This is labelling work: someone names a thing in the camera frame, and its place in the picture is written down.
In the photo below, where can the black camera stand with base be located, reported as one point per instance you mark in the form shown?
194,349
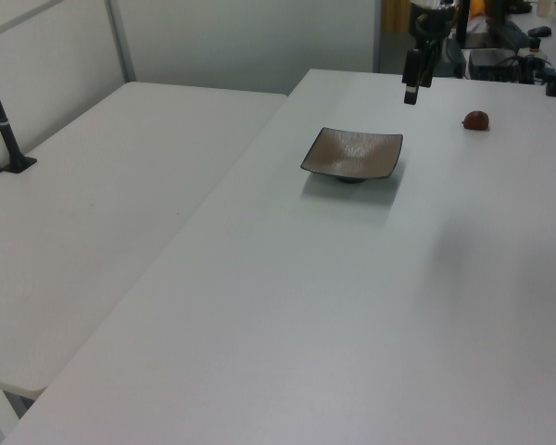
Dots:
2,125

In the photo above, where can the black electronics box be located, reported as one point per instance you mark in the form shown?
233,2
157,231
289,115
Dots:
491,62

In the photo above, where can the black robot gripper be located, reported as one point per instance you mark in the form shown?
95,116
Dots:
434,23

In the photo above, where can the white side table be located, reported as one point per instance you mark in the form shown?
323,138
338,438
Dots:
83,208

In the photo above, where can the small round brown food item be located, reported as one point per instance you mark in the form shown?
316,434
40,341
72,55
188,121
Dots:
476,121

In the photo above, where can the black upright pole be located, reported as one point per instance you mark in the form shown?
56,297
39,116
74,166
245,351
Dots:
463,23

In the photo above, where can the black computer mouse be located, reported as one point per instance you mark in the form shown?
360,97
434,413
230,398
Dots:
539,31

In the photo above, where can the grey partition post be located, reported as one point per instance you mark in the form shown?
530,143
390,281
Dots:
120,41

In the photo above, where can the square brown ceramic plate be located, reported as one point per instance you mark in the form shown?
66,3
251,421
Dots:
352,153

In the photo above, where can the yellow board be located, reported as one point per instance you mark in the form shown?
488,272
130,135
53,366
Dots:
396,16

